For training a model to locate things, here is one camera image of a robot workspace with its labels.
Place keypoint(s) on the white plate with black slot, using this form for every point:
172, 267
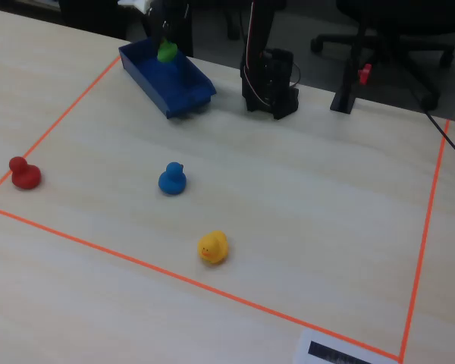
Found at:
303, 349

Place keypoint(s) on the green rubber duck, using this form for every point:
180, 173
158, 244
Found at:
167, 53

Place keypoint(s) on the blue rubber duck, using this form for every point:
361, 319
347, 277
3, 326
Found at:
172, 182

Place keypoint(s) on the yellow rubber duck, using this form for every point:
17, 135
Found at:
212, 246

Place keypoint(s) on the red rubber duck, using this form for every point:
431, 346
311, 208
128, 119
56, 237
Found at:
24, 176

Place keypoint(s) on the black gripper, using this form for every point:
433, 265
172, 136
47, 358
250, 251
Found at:
158, 27

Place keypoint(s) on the black office chair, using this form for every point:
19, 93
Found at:
402, 15

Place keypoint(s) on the orange tape strip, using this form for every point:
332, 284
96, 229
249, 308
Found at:
426, 227
174, 275
60, 119

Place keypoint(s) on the blue plastic box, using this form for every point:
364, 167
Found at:
163, 79

